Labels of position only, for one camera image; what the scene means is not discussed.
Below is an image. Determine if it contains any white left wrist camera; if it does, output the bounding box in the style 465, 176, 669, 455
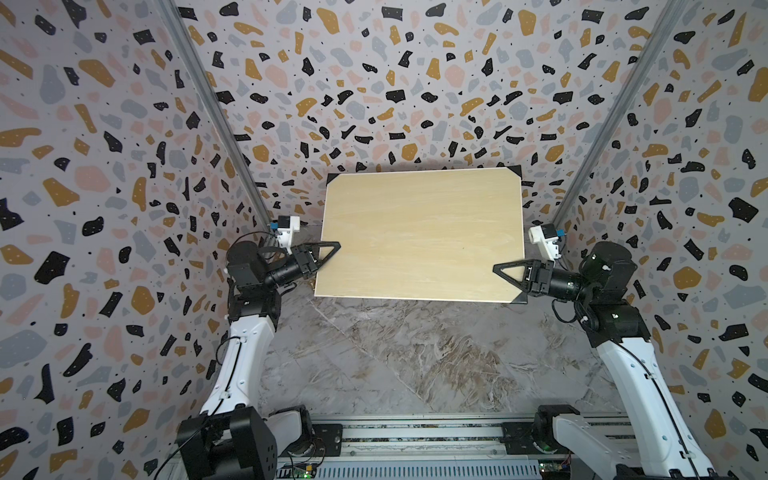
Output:
270, 215, 301, 254

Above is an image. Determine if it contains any left aluminium corner post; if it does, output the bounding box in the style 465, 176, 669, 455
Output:
156, 0, 270, 228

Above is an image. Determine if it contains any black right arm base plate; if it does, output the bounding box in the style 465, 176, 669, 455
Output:
500, 416, 571, 455

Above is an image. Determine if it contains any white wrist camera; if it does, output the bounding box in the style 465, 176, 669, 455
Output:
270, 215, 301, 254
528, 223, 566, 261

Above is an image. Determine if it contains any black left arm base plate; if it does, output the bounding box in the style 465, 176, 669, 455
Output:
299, 423, 344, 458

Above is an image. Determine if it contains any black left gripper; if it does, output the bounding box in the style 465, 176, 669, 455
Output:
262, 246, 341, 295

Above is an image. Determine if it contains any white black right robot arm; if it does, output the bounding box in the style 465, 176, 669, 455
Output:
492, 241, 719, 479

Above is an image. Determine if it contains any light wooden canvas board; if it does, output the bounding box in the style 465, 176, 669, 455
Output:
315, 167, 525, 304

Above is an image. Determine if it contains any green circuit board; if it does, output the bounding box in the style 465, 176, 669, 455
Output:
278, 464, 317, 480

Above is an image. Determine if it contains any aluminium corner post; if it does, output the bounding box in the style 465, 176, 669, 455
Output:
553, 0, 685, 228
156, 0, 270, 228

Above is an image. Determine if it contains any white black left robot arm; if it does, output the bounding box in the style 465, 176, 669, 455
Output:
176, 240, 341, 479

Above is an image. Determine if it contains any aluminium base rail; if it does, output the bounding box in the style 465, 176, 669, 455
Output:
273, 413, 637, 479

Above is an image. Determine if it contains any right aluminium corner post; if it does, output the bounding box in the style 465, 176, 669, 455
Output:
553, 0, 685, 228

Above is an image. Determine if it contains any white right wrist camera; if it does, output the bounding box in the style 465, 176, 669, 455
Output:
528, 223, 566, 261

